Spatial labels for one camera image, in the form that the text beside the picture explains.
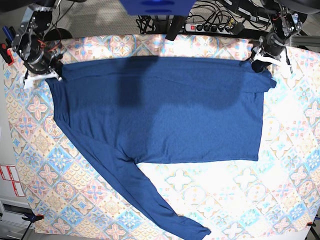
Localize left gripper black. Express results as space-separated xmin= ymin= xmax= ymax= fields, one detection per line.
xmin=248 ymin=33 xmax=293 ymax=73

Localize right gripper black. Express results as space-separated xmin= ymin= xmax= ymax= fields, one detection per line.
xmin=23 ymin=51 xmax=63 ymax=88

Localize blue long-sleeve T-shirt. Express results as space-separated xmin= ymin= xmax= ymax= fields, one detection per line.
xmin=47 ymin=56 xmax=277 ymax=240

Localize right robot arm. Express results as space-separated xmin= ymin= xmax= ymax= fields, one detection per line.
xmin=12 ymin=0 xmax=63 ymax=89

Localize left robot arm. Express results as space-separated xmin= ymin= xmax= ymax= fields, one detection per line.
xmin=248 ymin=0 xmax=320 ymax=73

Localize red black clamp left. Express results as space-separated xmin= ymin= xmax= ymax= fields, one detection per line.
xmin=0 ymin=43 xmax=14 ymax=66

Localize blue clamp top left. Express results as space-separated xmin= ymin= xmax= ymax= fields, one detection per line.
xmin=2 ymin=26 xmax=16 ymax=47

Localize black round stool base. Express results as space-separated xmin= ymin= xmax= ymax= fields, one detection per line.
xmin=43 ymin=28 xmax=73 ymax=42

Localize white power strip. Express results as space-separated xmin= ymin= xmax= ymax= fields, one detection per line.
xmin=184 ymin=23 xmax=233 ymax=35

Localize red white labels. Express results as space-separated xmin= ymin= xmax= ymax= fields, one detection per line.
xmin=0 ymin=164 xmax=25 ymax=197

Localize patterned tile tablecloth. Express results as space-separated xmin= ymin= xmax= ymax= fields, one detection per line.
xmin=0 ymin=47 xmax=320 ymax=240

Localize blue box overhead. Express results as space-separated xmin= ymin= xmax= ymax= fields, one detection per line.
xmin=120 ymin=0 xmax=196 ymax=16

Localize black clamp bottom left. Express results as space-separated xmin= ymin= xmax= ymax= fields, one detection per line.
xmin=21 ymin=213 xmax=44 ymax=223

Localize white cabinet bottom left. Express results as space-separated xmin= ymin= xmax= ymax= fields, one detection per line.
xmin=0 ymin=198 xmax=34 ymax=240

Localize black clamp bottom right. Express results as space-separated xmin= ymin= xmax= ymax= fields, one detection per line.
xmin=307 ymin=222 xmax=317 ymax=227

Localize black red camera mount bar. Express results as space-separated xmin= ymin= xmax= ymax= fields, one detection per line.
xmin=165 ymin=15 xmax=187 ymax=41

